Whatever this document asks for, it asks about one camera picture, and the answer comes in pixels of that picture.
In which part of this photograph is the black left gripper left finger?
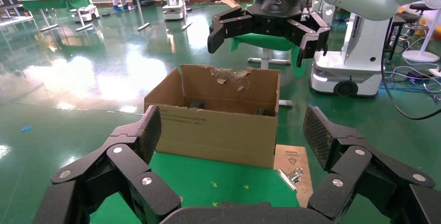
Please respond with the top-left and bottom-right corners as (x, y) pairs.
(32, 105), (181, 224)

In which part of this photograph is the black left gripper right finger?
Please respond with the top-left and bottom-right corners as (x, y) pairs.
(303, 106), (441, 224)

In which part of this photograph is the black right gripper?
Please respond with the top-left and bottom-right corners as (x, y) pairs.
(207, 0), (331, 68)

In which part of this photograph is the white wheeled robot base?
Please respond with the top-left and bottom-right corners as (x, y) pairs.
(309, 12), (388, 98)

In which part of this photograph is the large open cardboard carton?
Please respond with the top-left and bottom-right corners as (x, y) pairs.
(144, 64), (280, 169)

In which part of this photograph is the green cloth covered table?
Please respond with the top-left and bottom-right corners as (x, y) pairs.
(230, 0), (307, 78)

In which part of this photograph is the silver binder clip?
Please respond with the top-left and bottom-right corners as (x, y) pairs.
(277, 168), (305, 191)

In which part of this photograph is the green table cloth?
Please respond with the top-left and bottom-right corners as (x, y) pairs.
(89, 152), (300, 224)

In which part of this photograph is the small white mobile base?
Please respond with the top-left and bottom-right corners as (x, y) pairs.
(70, 4), (100, 23)
(162, 0), (185, 21)

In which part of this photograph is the white round stand base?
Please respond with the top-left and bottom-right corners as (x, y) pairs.
(402, 19), (441, 64)

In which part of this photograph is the black stool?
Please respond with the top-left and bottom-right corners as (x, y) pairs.
(408, 3), (435, 22)

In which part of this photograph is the long green covered table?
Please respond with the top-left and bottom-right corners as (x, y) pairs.
(21, 0), (92, 32)

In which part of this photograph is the black hanging cable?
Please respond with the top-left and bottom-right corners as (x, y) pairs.
(380, 19), (441, 121)

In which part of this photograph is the floor cable tangle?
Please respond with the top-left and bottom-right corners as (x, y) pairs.
(379, 64), (441, 104)

